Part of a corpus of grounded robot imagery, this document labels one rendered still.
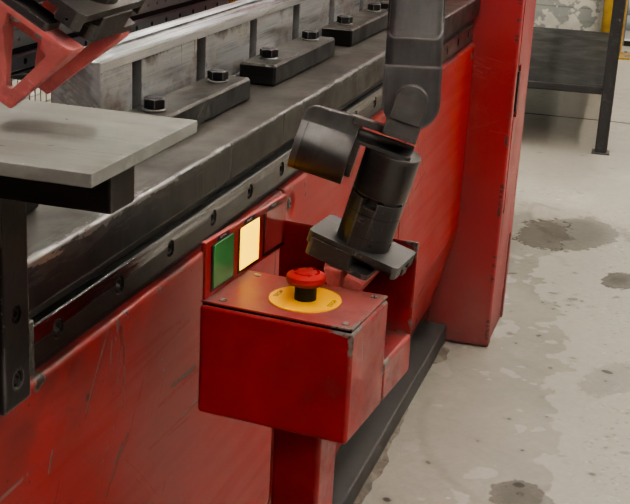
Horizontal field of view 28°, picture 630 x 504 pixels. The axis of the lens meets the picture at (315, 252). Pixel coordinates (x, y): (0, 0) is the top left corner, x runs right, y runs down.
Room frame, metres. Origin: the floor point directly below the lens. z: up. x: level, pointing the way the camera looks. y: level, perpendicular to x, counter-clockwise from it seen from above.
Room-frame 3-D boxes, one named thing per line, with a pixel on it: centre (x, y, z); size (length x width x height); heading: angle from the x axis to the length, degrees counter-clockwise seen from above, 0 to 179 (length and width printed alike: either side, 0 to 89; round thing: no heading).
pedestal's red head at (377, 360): (1.20, 0.00, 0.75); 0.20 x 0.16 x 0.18; 159
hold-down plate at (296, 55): (1.89, 0.05, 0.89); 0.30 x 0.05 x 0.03; 164
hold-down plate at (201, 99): (1.50, 0.17, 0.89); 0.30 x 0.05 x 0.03; 164
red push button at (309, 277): (1.15, 0.01, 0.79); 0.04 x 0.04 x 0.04
